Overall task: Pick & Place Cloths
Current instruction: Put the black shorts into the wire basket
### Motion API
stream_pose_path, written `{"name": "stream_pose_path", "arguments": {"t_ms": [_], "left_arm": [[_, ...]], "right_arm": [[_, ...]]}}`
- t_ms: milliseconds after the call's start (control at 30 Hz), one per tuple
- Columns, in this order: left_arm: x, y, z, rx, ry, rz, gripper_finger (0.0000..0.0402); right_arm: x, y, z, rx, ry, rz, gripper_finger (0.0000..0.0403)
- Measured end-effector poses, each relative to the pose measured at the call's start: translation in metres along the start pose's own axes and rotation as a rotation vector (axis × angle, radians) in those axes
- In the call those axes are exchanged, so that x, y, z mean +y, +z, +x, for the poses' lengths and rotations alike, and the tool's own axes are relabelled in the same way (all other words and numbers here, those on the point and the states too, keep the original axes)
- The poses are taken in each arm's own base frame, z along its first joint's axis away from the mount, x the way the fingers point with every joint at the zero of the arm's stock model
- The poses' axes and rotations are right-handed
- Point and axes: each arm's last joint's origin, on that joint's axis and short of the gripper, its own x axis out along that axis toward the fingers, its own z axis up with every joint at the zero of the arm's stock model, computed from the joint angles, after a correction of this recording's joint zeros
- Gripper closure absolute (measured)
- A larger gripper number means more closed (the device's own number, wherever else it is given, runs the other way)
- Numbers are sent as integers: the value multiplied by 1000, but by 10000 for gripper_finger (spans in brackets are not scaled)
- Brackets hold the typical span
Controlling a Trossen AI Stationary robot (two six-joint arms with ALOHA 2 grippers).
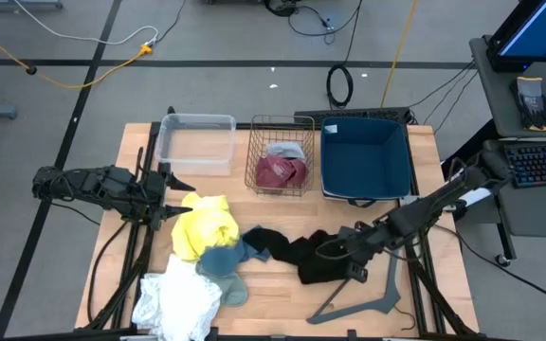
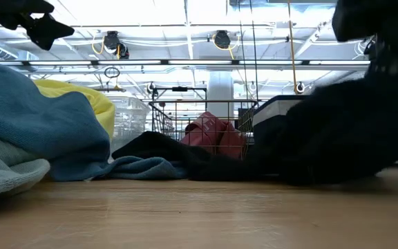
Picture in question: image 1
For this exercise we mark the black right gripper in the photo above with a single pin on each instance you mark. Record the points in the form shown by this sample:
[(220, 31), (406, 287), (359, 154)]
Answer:
[(360, 241)]

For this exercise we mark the grey rolling computer cart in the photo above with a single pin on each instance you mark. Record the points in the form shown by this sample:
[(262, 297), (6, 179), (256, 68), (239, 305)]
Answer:
[(505, 95)]

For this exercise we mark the maroon cloth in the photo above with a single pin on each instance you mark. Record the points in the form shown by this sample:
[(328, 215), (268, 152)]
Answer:
[(275, 171)]

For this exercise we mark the black power strip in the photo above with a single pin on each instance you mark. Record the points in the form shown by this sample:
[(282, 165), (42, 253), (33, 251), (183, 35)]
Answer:
[(349, 115)]

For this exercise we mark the grey clothes hanger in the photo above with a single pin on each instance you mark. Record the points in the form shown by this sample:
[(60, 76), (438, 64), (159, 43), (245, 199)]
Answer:
[(387, 300)]

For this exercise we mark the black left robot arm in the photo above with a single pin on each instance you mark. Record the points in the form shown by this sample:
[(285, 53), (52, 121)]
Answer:
[(88, 184)]

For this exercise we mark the white lace cloth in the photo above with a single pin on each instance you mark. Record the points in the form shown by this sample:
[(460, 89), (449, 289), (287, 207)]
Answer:
[(178, 298)]

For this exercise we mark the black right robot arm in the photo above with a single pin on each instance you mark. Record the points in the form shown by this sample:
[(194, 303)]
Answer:
[(424, 210)]

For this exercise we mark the blue cloth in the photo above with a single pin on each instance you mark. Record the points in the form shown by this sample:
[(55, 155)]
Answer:
[(221, 260)]

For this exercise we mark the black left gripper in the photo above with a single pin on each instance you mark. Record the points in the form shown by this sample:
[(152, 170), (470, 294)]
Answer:
[(147, 199)]

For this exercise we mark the yellow cloth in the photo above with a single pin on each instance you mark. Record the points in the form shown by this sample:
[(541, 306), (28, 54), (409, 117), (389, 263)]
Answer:
[(204, 227)]

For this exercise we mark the backlit black keyboard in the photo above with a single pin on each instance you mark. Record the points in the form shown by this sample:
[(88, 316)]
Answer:
[(540, 163)]

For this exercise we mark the navy fabric storage bin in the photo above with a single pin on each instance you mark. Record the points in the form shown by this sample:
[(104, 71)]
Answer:
[(365, 161)]

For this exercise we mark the grey-green waffle cloth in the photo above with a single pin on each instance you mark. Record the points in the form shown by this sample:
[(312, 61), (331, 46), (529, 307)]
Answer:
[(235, 291)]

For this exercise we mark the clear plastic bin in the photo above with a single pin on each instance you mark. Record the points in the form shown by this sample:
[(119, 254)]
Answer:
[(197, 151)]

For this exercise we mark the black cloth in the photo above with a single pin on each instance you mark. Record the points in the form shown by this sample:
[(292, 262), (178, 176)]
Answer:
[(301, 258)]

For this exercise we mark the black computer monitor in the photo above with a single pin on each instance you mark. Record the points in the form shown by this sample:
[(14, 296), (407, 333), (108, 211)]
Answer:
[(538, 38)]

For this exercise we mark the grey work gloves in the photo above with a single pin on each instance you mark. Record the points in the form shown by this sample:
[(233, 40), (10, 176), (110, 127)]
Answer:
[(531, 102)]

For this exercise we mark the light grey cloth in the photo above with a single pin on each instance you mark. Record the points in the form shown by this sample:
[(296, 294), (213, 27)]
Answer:
[(285, 150)]

